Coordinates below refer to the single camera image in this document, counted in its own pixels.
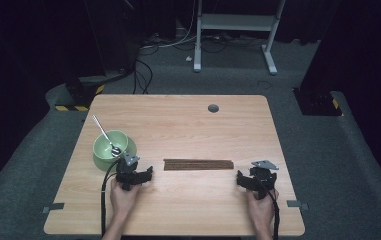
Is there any person's left hand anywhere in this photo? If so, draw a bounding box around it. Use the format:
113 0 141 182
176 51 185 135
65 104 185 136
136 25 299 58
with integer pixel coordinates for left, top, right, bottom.
109 178 143 218

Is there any person's right hand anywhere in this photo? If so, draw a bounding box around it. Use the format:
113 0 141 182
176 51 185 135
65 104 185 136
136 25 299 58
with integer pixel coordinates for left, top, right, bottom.
245 187 280 228

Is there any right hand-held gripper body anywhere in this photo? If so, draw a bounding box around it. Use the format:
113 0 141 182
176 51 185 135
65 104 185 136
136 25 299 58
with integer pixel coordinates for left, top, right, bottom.
248 159 280 201

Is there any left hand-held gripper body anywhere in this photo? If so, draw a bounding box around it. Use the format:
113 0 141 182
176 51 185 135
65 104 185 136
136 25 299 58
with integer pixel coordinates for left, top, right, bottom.
115 152 141 192

